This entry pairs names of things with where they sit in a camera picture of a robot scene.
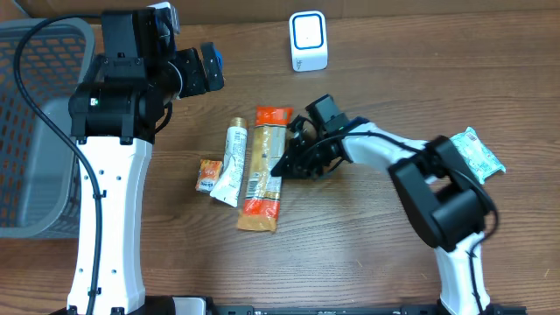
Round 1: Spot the long orange snack package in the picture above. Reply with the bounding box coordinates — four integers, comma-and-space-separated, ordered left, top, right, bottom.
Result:
237, 106, 293, 232

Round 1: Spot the white tube with gold cap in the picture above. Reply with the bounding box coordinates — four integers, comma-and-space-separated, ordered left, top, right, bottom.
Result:
210, 117, 248, 207

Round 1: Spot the small orange packet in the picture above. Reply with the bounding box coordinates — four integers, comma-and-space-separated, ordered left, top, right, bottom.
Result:
195, 159, 223, 193

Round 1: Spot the teal snack packet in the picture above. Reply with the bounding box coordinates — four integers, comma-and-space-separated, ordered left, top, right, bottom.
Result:
451, 127, 507, 185

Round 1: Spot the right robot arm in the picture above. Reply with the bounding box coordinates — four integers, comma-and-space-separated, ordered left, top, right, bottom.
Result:
270, 94, 497, 314

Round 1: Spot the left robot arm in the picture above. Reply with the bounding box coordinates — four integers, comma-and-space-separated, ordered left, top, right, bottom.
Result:
66, 2, 224, 314

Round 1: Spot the white barcode scanner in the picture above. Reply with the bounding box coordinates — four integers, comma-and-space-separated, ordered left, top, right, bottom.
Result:
289, 10, 328, 72

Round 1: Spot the grey plastic shopping basket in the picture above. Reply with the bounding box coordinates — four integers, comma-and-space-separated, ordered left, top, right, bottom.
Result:
1, 18, 95, 239

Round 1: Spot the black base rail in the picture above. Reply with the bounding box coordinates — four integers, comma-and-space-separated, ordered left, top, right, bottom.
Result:
143, 296, 529, 315

